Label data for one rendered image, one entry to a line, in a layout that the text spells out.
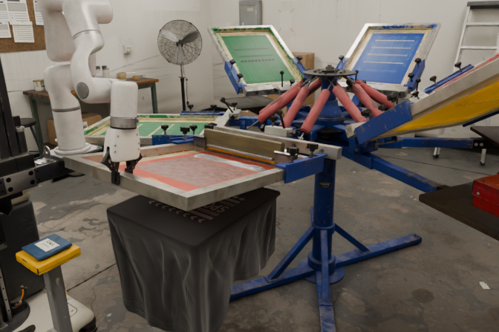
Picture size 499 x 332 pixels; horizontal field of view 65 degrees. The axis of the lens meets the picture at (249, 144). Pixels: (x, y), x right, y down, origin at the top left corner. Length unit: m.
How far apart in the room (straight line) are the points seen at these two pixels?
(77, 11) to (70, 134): 0.47
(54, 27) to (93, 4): 0.20
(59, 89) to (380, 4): 4.70
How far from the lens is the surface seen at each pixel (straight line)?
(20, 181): 1.51
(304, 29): 6.11
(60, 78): 1.52
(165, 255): 1.35
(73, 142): 1.57
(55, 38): 1.49
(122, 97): 1.17
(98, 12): 1.34
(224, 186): 1.13
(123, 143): 1.20
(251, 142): 1.61
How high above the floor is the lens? 1.58
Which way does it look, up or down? 17 degrees down
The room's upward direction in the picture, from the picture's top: 1 degrees counter-clockwise
